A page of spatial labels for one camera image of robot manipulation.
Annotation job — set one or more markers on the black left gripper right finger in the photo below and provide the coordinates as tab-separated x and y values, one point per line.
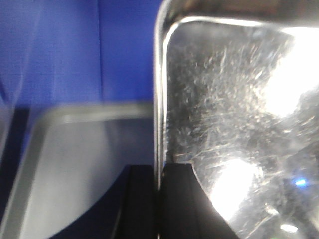
186	212

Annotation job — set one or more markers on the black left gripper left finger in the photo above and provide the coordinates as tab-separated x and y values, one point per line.
125	211

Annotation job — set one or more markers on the silver metal tray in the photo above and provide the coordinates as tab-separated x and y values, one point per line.
74	156
236	95

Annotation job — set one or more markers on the upper centre blue bin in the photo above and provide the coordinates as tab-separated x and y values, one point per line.
57	52

